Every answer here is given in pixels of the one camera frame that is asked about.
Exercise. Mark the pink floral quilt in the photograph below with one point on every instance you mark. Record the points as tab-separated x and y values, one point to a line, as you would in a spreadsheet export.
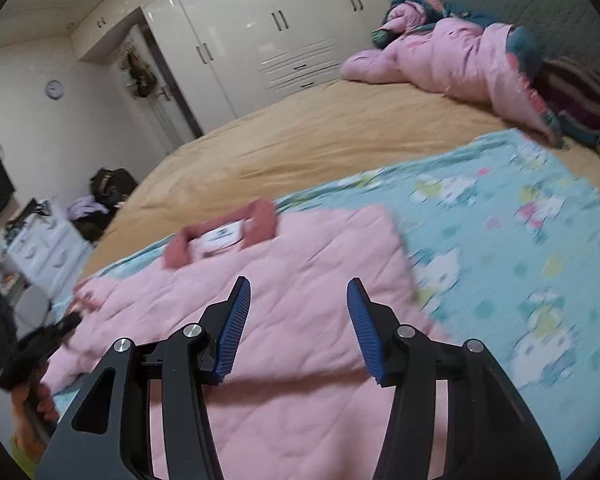
445	60

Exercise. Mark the person's left hand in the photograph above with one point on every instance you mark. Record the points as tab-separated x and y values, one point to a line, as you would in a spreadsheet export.
39	402

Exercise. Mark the black bag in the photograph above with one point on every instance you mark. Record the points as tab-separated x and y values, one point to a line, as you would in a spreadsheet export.
112	182

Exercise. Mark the teal cartoon cat blanket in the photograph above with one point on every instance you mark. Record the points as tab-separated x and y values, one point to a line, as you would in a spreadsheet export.
505	240

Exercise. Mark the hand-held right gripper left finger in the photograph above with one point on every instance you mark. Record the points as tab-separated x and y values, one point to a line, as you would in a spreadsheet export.
234	331

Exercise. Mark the pink quilted jacket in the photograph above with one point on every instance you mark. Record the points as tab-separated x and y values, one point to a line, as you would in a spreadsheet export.
305	270

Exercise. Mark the white room door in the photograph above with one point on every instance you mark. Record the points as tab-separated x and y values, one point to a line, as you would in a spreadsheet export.
172	110

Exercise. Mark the dark striped blanket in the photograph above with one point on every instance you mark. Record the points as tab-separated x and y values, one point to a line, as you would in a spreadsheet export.
580	95

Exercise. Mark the white drawer cabinet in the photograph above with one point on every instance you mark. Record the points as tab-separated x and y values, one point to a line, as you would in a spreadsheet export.
45	245

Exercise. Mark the purple garment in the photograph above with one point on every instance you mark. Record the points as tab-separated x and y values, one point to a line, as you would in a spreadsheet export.
87	206

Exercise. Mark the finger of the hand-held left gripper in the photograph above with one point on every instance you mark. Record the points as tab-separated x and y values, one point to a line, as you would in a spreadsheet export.
69	323

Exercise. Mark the bags hanging on door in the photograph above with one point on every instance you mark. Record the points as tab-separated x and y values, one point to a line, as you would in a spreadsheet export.
140	77

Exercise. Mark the bed with tan sheet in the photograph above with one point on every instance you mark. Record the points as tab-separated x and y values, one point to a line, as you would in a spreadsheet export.
305	130

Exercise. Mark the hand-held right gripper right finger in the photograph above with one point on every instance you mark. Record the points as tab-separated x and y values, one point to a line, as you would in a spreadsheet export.
365	331

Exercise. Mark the round wall clock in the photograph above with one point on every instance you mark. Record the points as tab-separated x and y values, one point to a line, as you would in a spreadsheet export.
55	89

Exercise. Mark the white glossy wardrobe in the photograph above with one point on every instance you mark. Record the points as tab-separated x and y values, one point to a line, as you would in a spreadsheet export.
240	35

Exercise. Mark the grey quilted headboard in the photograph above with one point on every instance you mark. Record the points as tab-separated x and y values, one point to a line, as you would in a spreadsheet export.
555	10

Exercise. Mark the pile of dark clothes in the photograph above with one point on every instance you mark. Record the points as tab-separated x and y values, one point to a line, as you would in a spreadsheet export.
92	227

